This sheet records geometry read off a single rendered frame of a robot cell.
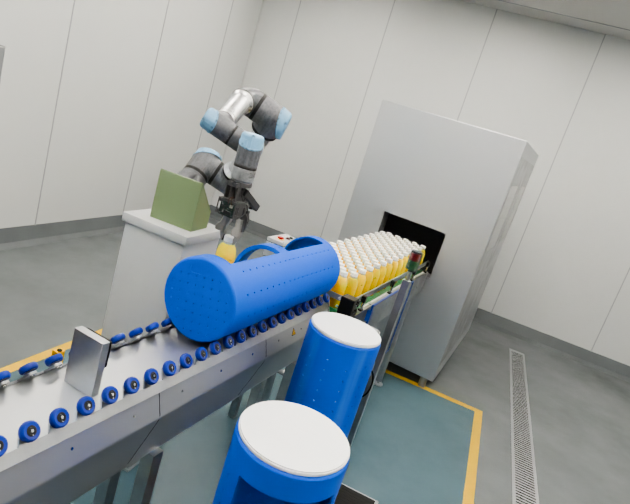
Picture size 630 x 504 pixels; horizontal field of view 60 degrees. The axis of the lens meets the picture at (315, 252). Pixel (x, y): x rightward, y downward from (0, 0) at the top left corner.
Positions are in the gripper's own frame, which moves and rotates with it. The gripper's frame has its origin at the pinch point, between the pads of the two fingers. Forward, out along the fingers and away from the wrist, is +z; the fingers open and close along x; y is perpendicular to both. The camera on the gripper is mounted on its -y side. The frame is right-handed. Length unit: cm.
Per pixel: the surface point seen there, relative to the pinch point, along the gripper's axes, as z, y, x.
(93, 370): 28, 55, 5
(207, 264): 7.4, 10.7, 1.0
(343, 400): 48, -27, 48
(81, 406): 31, 64, 12
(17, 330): 130, -64, -167
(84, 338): 22, 55, 0
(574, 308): 80, -520, 145
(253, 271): 8.8, -4.5, 9.5
